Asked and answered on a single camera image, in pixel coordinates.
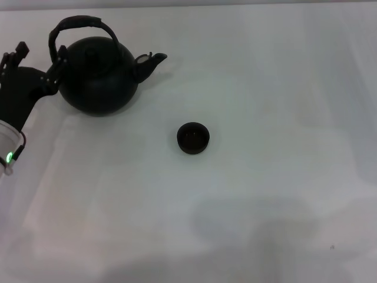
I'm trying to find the small dark round teacup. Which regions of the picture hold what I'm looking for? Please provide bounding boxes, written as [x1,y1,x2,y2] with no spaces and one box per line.
[176,121,211,156]

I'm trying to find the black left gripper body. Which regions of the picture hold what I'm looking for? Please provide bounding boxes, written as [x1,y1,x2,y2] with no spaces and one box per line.
[0,66,57,132]

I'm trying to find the black cast iron teapot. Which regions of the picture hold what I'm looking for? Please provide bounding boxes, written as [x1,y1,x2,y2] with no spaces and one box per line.
[48,15,168,117]

